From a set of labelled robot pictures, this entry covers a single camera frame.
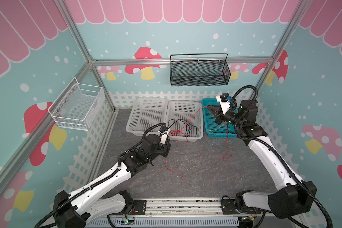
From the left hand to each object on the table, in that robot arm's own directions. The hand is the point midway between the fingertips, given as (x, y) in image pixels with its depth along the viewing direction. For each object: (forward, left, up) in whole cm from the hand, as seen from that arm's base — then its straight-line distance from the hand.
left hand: (167, 141), depth 75 cm
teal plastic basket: (0, -27, +12) cm, 30 cm away
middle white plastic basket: (+42, -11, -19) cm, 47 cm away
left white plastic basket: (+43, +22, -22) cm, 53 cm away
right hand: (+13, -21, +14) cm, 28 cm away
